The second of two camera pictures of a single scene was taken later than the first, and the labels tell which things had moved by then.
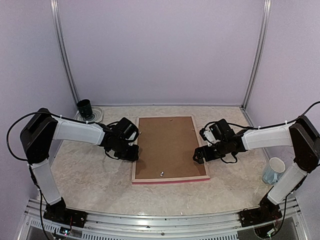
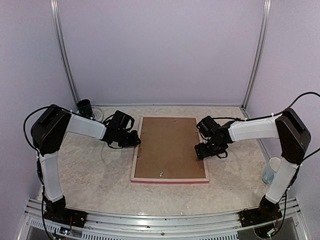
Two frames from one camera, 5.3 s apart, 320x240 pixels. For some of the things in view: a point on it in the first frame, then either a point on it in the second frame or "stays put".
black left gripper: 133,156 to 135,141
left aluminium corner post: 54,7 stays put
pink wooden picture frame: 167,146 stays put
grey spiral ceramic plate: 97,115 stays put
